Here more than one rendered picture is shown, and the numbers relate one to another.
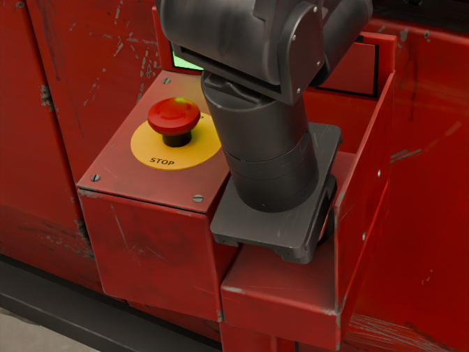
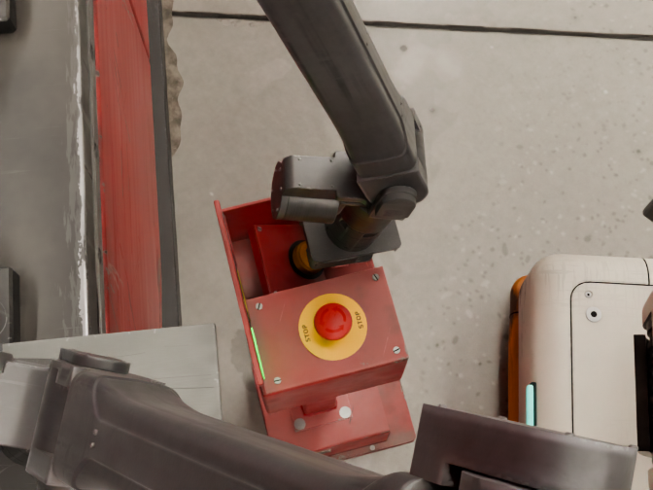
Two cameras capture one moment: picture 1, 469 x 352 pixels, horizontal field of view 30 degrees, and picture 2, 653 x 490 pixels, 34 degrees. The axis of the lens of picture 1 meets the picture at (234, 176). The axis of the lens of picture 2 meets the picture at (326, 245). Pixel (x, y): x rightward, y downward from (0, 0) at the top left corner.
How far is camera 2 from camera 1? 1.00 m
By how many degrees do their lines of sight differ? 62
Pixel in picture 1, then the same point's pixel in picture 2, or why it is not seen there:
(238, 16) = (420, 141)
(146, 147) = (352, 339)
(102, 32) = not seen: outside the picture
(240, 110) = not seen: hidden behind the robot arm
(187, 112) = (331, 307)
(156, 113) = (343, 327)
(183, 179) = (364, 297)
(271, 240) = not seen: hidden behind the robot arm
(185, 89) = (278, 361)
